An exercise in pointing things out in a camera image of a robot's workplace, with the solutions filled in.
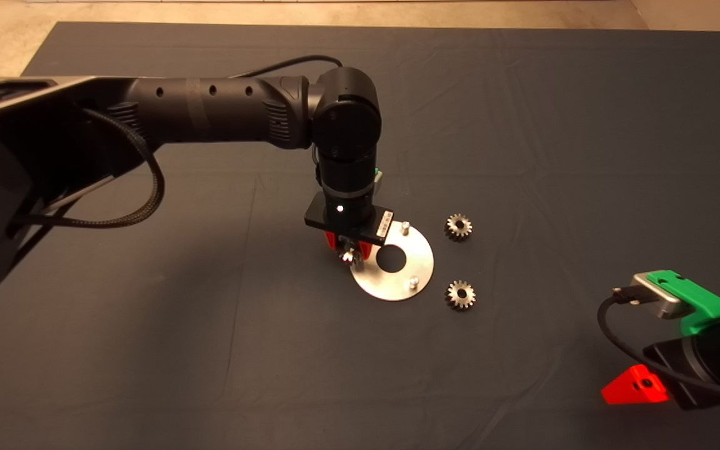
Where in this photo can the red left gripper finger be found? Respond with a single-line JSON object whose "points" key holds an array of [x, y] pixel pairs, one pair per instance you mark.
{"points": [[331, 240], [367, 250]]}

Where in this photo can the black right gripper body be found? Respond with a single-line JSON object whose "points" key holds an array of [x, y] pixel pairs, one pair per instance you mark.
{"points": [[694, 362]]}

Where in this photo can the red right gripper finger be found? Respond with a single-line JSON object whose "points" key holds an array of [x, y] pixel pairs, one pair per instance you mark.
{"points": [[635, 387]]}

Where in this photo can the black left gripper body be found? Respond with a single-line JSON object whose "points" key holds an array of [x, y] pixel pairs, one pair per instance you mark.
{"points": [[347, 215]]}

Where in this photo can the small steel planetary gear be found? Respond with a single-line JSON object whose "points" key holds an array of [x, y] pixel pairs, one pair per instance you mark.
{"points": [[453, 233], [453, 300], [350, 255]]}

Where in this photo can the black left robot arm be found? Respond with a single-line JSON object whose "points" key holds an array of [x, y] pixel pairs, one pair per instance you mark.
{"points": [[210, 109]]}

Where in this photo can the round metal carrier plate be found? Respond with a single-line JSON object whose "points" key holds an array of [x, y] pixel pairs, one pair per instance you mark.
{"points": [[397, 284]]}

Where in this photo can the dark grey table cloth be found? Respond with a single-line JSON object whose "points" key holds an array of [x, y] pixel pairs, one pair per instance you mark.
{"points": [[522, 125]]}

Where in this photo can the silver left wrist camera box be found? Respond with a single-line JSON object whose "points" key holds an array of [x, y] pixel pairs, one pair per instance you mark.
{"points": [[379, 179]]}

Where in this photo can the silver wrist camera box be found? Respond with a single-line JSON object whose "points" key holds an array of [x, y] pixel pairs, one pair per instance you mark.
{"points": [[663, 299], [379, 179]]}

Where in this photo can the green right camera mount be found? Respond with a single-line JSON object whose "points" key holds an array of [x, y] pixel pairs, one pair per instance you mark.
{"points": [[707, 309]]}

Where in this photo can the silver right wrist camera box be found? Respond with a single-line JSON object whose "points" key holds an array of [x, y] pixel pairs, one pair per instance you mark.
{"points": [[663, 299]]}

